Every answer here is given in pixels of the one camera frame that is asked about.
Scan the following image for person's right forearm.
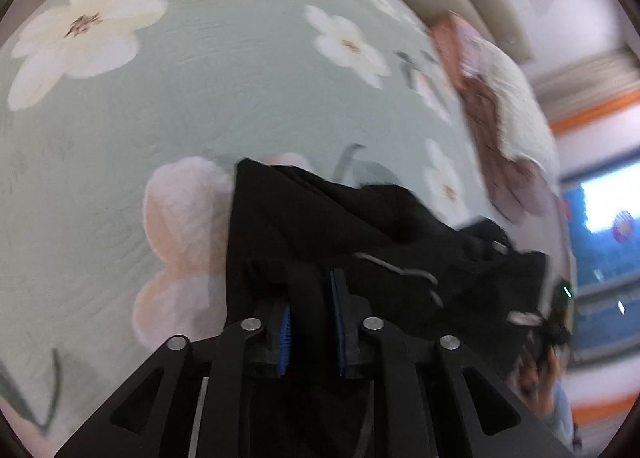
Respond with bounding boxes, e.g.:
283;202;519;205
542;380;577;450

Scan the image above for person's right hand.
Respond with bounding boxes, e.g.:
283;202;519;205
517;348;557;420

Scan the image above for round window sticker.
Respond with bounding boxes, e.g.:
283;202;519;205
612;211;639;242

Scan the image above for white floral pillow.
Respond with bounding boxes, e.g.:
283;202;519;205
465;33;561;174

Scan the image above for bed with floral sheet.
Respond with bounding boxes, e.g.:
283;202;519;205
0;0;566;454

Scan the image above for dark framed window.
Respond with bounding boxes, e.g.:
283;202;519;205
557;148;640;364

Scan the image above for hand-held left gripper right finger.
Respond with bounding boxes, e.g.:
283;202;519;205
327;268;576;458

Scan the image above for pink and white pillows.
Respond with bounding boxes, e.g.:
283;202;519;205
460;73;564;225

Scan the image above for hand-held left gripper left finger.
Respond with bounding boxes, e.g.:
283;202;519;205
55;298;296;458

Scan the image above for pink pillow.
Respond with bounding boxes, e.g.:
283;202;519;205
430;11;482;89

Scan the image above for beige and orange curtain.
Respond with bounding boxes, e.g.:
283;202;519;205
532;48;640;135

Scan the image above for black hooded jacket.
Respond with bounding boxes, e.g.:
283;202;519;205
225;158;556;458

